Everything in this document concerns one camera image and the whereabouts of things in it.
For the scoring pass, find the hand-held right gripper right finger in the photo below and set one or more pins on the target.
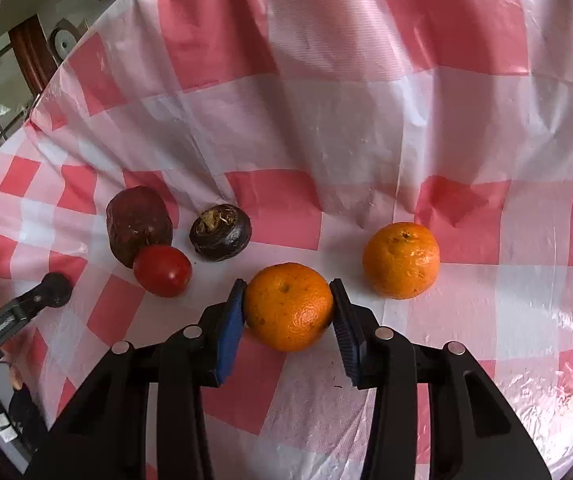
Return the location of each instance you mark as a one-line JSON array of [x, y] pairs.
[[347, 345]]

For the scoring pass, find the red tomato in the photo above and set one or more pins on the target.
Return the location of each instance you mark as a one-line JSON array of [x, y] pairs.
[[162, 271]]

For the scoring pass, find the red white checkered tablecloth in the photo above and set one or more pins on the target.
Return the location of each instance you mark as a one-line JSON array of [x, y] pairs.
[[316, 110]]

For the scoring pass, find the orange mandarin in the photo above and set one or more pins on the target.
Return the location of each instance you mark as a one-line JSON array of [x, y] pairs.
[[401, 260], [289, 307]]

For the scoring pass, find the brown wooden frame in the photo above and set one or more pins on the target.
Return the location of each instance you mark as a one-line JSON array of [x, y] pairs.
[[31, 55]]

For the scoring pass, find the dark brown water chestnut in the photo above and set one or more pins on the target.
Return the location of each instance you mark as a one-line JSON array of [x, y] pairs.
[[220, 235]]

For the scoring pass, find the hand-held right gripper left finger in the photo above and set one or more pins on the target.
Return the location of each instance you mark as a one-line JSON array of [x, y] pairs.
[[229, 340]]

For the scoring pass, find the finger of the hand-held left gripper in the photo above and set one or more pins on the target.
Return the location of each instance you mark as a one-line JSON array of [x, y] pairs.
[[51, 290]]

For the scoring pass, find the round grey disc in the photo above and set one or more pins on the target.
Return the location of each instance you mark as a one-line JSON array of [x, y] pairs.
[[64, 41]]

